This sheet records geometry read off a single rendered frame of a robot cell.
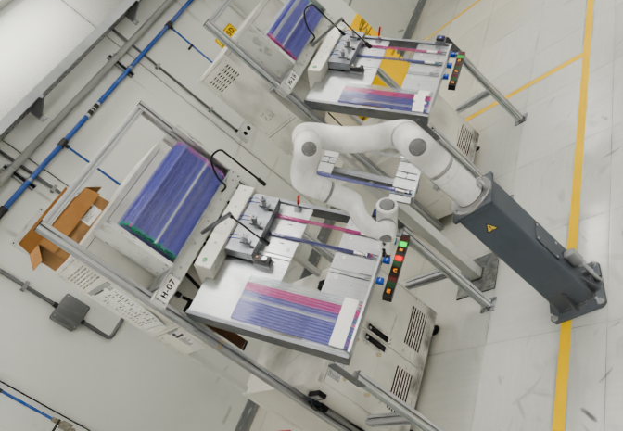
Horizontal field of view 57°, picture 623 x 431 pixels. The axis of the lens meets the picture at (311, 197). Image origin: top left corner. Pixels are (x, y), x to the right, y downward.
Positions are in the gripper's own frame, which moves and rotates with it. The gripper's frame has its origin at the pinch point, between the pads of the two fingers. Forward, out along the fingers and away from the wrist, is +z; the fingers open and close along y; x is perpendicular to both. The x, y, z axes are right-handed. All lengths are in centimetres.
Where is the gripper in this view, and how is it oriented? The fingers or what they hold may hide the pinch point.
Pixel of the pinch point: (387, 253)
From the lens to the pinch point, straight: 248.5
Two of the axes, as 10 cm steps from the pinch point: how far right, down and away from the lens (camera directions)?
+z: 0.9, 6.6, 7.4
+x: -9.4, -1.9, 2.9
